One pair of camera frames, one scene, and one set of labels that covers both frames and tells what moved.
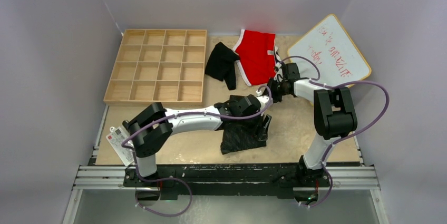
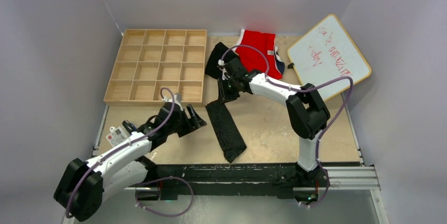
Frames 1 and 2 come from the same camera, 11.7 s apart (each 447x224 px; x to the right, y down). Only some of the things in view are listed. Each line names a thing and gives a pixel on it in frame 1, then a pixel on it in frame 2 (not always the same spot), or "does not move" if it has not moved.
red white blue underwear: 259,59 does not move
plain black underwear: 222,65 does not move
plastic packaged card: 115,138 does not move
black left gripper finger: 263,134 → 195,121
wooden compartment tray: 152,66 does not move
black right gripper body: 276,89 → 231,89
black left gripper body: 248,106 → 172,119
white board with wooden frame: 327,55 does not move
